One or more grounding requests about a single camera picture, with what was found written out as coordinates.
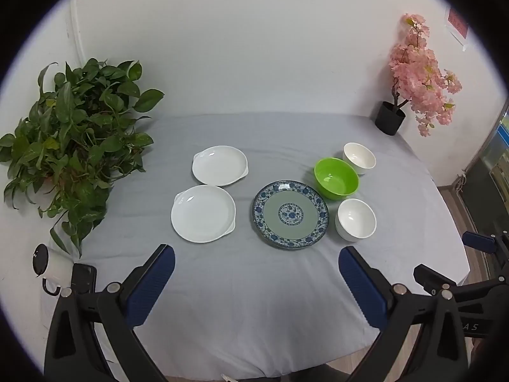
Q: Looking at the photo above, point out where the red wall sign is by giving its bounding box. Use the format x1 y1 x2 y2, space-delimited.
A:
444 6 470 51

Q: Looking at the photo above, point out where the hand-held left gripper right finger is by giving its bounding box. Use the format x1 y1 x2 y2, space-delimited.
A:
338 246 470 382

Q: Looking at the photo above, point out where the white mug with black lid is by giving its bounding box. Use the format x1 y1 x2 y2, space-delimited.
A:
32 244 74 297

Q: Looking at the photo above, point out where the white ceramic bowl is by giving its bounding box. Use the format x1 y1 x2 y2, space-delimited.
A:
335 198 377 243
343 142 377 176

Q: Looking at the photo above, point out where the white plate with handles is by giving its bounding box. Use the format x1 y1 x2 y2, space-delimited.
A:
171 185 238 243
192 145 249 187

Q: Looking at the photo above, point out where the white wall conduit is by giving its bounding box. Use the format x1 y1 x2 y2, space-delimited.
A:
68 0 87 70

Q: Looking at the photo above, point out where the pink flower tree, black pot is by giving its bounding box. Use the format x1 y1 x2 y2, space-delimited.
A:
374 13 464 138

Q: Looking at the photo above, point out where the grey tablecloth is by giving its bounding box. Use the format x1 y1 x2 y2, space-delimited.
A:
42 112 472 379

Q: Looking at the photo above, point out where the blue patterned plate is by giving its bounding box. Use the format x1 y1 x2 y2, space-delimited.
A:
252 180 330 250

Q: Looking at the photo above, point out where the green plastic bowl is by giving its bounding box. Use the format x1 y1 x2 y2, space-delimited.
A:
314 158 360 201

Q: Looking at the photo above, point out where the green leafy potted plant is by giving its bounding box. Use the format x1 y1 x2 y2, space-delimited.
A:
0 58 165 258

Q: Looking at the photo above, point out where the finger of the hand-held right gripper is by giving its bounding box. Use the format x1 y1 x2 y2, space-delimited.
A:
462 231 509 256
414 263 509 303

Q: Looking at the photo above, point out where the glass door cabinet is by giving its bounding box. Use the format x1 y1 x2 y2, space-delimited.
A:
461 99 509 245

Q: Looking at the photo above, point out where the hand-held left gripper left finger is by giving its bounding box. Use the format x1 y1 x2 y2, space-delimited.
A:
44 244 176 382

